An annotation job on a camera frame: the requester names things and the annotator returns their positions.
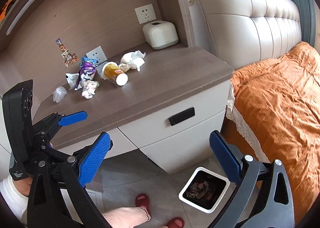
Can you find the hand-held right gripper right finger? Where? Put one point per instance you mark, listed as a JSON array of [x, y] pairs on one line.
[[225, 160]]

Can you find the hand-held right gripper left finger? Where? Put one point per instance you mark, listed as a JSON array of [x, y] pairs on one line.
[[95, 160]]

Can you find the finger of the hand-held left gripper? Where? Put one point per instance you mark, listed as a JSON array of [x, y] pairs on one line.
[[53, 153], [72, 119]]

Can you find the white square trash bin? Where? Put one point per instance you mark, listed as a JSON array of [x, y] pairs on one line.
[[197, 206]]

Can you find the blue snack packet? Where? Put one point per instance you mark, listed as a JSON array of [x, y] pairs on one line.
[[89, 60]]

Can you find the person's left forearm white sleeve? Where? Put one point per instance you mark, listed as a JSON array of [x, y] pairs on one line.
[[10, 198]]

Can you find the clear crumpled plastic wrap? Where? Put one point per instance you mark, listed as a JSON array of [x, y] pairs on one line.
[[59, 94]]

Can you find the crumpled printed paper wrapper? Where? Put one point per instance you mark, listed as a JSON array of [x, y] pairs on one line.
[[90, 89]]

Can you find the dark printed snack wrapper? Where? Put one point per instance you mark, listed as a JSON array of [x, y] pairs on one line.
[[200, 189]]

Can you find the white crumpled wrapper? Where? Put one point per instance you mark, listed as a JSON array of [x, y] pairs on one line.
[[71, 80]]

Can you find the white lace bed skirt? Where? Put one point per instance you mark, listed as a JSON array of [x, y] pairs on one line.
[[240, 122]]

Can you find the white nightstand with brown top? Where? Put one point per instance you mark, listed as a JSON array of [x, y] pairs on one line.
[[200, 127]]

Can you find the purple snack wrapper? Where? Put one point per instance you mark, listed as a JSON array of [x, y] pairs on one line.
[[86, 71]]

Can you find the yellow paper cup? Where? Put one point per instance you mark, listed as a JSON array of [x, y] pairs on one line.
[[112, 71]]

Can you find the red slipper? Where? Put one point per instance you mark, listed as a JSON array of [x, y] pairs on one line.
[[175, 223], [142, 201]]

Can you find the person's left leg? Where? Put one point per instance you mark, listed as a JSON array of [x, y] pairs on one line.
[[125, 218]]

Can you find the orange bedspread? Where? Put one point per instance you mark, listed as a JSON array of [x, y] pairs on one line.
[[280, 107]]

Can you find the crumpled white tissue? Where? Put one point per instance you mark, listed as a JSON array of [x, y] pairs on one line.
[[132, 60]]

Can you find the white tissue box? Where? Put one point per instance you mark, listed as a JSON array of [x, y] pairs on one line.
[[160, 35]]

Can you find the orange toy car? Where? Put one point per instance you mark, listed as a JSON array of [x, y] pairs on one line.
[[10, 5]]

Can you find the beige padded headboard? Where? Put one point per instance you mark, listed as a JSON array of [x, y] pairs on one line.
[[250, 17]]

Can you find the round gold sticker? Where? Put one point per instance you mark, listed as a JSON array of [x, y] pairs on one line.
[[190, 0]]

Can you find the grey curtain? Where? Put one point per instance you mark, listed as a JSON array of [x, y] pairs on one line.
[[303, 5]]

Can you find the cartoon wall stickers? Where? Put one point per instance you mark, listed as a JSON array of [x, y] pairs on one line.
[[66, 55]]

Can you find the white wall outlet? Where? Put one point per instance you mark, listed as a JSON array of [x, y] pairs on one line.
[[145, 14], [96, 54]]

